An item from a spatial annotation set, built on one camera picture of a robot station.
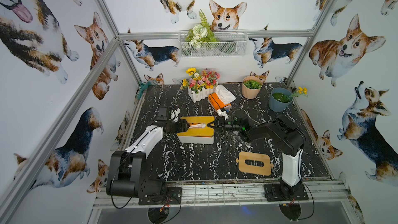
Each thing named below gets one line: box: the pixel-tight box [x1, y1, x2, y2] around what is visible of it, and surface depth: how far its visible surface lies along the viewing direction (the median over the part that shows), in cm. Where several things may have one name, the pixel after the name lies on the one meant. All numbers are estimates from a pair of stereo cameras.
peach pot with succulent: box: [242, 75, 263, 100], surface depth 108 cm
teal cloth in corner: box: [136, 81, 151, 100], surface depth 123 cm
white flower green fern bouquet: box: [182, 8, 217, 50], surface depth 82 cm
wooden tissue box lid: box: [235, 151, 274, 176], surface depth 85 cm
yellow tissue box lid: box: [177, 116, 216, 137], surface depth 87 cm
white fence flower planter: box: [180, 67, 221, 104], surface depth 106 cm
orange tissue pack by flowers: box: [207, 92, 232, 110], surface depth 105 cm
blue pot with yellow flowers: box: [268, 86, 308, 112], surface depth 103 cm
